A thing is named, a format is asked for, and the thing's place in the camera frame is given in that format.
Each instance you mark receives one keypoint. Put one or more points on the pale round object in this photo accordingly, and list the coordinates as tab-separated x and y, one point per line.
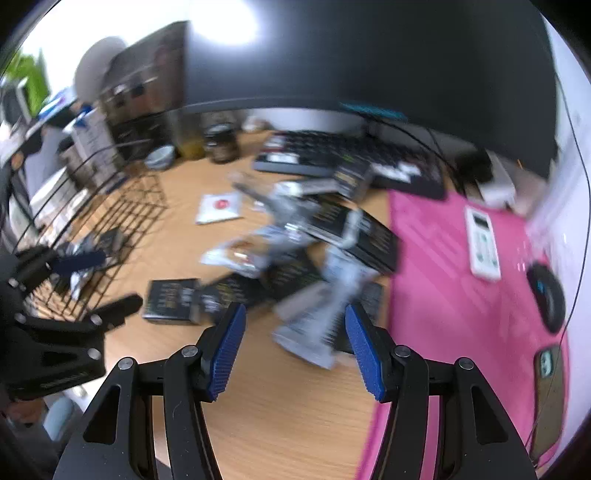
99	69

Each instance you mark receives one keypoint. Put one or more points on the small white object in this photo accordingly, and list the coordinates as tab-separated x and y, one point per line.
256	123

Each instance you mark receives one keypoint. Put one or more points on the silver foil packet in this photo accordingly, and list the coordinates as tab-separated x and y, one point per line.
85	282

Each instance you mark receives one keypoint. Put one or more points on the white remote control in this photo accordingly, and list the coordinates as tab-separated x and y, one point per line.
482	244

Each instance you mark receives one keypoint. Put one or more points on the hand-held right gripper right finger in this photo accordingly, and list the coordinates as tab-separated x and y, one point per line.
364	355

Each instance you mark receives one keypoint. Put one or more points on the wooden desktop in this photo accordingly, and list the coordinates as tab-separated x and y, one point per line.
277	415

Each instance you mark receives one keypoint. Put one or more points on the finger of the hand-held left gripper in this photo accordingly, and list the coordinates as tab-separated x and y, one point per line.
117	308
81	263

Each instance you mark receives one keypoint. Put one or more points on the white packet with barcode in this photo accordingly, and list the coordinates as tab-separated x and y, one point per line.
323	314

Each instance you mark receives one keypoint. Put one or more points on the white blue snack packet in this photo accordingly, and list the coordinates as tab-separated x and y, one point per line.
231	258

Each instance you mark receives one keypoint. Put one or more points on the black smartphone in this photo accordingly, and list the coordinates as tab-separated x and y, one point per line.
549	397

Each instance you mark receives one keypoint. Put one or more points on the clear container with yellow contents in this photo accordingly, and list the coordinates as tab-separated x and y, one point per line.
191	143

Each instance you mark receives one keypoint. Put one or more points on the small grey bowl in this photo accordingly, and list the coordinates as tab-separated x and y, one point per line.
159	157

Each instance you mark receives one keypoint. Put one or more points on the green plant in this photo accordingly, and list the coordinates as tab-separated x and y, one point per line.
27	74

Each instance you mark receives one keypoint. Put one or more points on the dark glass jar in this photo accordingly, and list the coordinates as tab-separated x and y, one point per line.
221	145

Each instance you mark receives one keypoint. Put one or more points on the pink desk mat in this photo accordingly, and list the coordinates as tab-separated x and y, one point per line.
438	300

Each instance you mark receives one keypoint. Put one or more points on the white box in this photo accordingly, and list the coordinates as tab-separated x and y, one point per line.
498	193

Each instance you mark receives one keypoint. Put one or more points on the plastic spoon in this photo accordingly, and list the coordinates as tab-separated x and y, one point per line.
272	207

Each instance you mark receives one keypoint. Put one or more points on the black computer mouse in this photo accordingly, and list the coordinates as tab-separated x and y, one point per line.
547	295

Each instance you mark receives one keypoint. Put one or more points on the white sachet with red circle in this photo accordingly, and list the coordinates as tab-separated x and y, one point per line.
217	207

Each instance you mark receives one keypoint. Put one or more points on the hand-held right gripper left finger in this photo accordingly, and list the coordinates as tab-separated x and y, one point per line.
228	350

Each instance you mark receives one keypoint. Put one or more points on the black computer monitor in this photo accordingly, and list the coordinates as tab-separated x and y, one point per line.
369	55

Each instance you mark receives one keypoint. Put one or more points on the black keyboard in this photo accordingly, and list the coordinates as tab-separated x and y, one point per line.
323	147

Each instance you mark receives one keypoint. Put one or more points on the glossy black box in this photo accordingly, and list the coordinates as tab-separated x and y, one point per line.
147	83

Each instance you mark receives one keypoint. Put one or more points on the white blue carton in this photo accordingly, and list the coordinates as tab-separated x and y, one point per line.
94	138

